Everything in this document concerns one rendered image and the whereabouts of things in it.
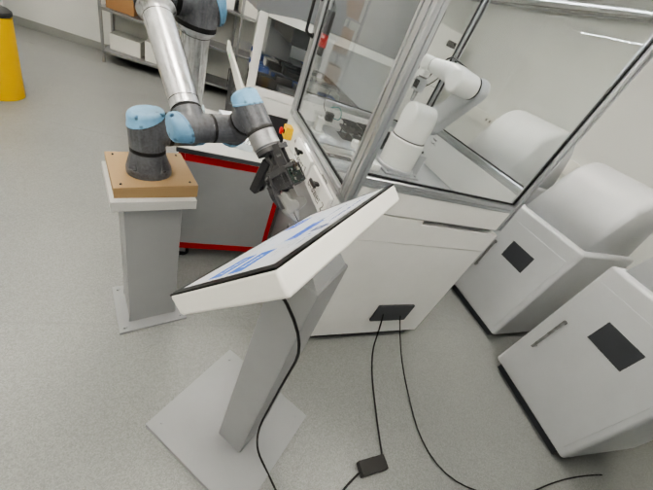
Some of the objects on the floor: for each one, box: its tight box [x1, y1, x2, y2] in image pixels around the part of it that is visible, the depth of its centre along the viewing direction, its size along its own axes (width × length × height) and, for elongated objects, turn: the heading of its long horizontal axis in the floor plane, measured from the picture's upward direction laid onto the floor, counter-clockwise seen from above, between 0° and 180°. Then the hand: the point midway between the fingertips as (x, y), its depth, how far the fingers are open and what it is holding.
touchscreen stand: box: [146, 263, 348, 490], centre depth 103 cm, size 50×45×102 cm
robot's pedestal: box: [101, 161, 197, 334], centre depth 139 cm, size 30×30×76 cm
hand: (293, 218), depth 86 cm, fingers closed
